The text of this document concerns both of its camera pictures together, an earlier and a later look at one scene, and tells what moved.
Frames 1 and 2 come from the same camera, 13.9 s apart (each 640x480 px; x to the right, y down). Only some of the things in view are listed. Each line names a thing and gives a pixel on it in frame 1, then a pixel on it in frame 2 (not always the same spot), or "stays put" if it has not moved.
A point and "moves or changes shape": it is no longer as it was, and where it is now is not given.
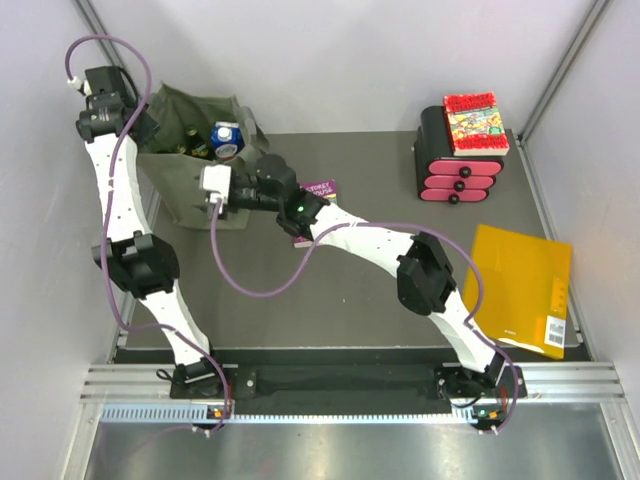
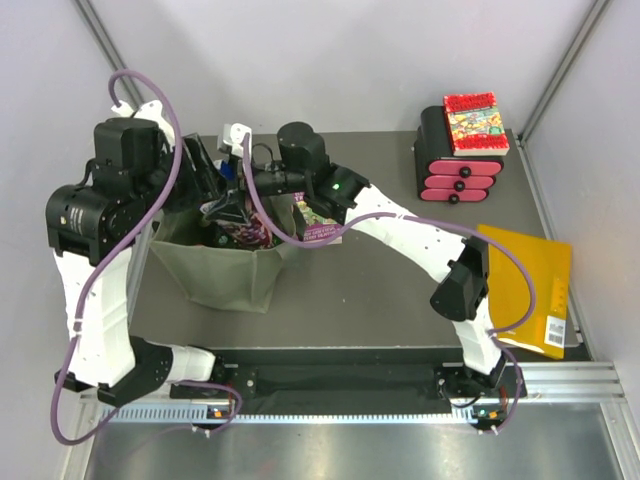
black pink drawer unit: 443,177 stays put
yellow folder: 524,289 stays put
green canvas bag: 176,176 → 240,278
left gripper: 148,128 → 203,183
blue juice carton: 227,139 moves or changes shape
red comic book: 476,125 stays put
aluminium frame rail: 142,395 stays put
